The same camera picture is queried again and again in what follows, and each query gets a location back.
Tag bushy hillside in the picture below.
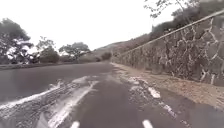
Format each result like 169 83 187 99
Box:
79 33 158 63

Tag grey asphalt road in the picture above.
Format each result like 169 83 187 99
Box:
0 61 224 128

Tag worn white painted line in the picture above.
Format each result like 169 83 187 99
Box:
128 76 178 118
0 74 101 128

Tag robot's own part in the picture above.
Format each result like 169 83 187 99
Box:
70 120 81 128
142 119 154 128

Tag sandy dirt verge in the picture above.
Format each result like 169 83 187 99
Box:
111 62 224 111

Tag row of trees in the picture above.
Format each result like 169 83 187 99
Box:
0 18 93 65

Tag stone retaining wall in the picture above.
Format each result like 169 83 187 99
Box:
111 9 224 88

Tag trees above wall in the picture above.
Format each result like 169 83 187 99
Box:
144 0 224 38

